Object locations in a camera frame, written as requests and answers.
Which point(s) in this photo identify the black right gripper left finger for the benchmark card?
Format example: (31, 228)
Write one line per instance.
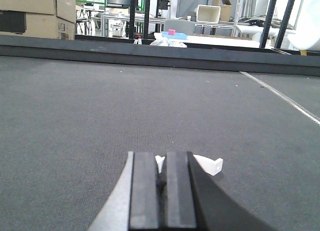
(133, 205)

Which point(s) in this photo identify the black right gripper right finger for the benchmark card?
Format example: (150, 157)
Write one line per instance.
(192, 201)

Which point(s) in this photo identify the white PVC pipe clamp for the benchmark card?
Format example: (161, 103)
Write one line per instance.
(210, 166)

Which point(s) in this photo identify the white zipper strip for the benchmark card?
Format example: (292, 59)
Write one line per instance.
(304, 111)

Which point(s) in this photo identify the crumpled clear plastic bag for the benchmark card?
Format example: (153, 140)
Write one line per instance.
(167, 42)

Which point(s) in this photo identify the light blue tray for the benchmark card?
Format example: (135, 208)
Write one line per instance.
(177, 35)

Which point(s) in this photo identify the small pink cube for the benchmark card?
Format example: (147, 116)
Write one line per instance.
(171, 32)

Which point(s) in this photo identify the white plastic tub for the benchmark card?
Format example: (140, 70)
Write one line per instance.
(207, 13)

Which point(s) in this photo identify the small brown cardboard box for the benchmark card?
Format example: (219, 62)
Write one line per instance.
(225, 9)

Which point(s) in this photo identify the large cardboard box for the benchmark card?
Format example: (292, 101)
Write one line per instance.
(51, 19)

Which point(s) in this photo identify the black metal post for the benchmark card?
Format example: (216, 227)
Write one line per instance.
(132, 11)

